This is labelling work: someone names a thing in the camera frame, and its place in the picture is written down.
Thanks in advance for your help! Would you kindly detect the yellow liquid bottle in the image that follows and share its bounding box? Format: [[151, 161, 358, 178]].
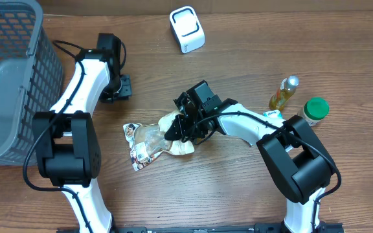
[[269, 75, 299, 111]]

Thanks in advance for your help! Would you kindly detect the white barcode scanner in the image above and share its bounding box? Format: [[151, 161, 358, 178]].
[[169, 6, 205, 54]]

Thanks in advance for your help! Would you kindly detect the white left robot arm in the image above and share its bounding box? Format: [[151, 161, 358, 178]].
[[31, 47, 126, 232]]

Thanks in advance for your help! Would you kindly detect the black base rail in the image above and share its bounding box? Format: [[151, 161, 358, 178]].
[[56, 221, 345, 233]]

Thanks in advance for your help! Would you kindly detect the Kleenex tissue pack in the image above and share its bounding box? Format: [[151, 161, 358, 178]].
[[263, 109, 283, 119]]

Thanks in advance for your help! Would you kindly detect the green lid jar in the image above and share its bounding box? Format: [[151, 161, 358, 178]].
[[297, 97, 330, 127]]

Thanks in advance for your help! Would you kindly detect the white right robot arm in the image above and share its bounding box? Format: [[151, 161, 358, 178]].
[[164, 93, 343, 232]]

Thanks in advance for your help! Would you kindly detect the grey plastic basket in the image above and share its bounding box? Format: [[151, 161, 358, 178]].
[[0, 0, 63, 165]]

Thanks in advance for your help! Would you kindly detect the brown teal snack bag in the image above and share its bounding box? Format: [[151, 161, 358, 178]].
[[123, 110, 195, 171]]

